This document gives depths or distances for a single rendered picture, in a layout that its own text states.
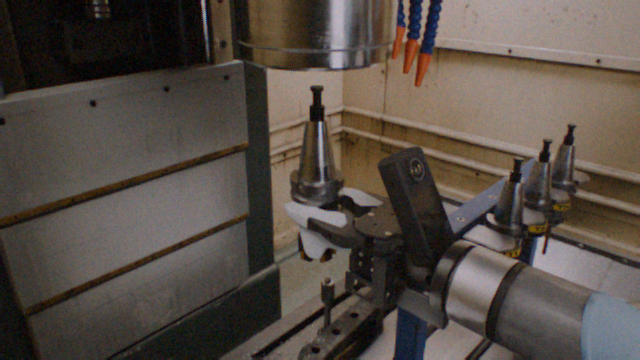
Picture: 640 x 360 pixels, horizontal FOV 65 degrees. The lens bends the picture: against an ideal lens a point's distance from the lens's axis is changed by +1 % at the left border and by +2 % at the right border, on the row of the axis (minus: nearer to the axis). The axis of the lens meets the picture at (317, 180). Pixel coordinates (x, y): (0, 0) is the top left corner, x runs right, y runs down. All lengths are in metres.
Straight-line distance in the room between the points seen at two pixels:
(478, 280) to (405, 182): 0.11
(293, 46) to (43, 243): 0.59
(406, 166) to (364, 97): 1.35
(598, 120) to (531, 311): 1.07
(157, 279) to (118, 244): 0.13
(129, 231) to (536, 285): 0.72
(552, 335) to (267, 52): 0.33
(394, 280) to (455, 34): 1.14
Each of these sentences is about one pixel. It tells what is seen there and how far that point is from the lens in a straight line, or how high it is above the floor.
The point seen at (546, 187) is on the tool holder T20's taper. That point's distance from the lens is 0.91.
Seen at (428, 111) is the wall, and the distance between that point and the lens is 1.67.
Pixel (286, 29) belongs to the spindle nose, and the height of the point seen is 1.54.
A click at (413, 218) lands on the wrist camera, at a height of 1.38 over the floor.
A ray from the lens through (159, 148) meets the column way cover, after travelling 0.94.
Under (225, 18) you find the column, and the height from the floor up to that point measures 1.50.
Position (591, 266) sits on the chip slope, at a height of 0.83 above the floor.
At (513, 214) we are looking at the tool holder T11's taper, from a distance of 0.81.
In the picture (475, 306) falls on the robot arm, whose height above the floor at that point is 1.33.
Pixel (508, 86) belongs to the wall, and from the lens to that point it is 1.53.
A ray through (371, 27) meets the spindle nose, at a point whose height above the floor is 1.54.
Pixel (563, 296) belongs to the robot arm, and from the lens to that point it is 0.45.
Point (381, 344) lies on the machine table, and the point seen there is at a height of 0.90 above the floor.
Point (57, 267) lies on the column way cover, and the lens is 0.94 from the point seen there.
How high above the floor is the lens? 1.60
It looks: 24 degrees down
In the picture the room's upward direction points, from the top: straight up
